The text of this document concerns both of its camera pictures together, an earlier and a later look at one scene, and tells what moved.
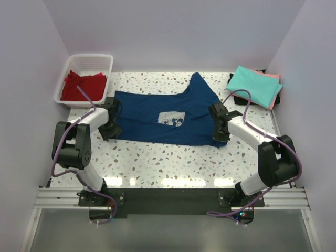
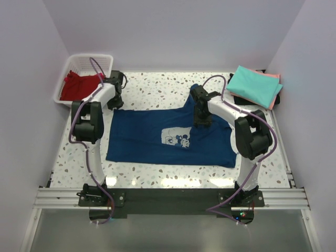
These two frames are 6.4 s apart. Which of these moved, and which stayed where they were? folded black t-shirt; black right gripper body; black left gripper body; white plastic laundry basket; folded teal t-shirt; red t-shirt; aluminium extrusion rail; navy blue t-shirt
Moved: black left gripper body; navy blue t-shirt; black right gripper body
Stayed: white plastic laundry basket; aluminium extrusion rail; folded teal t-shirt; folded black t-shirt; red t-shirt
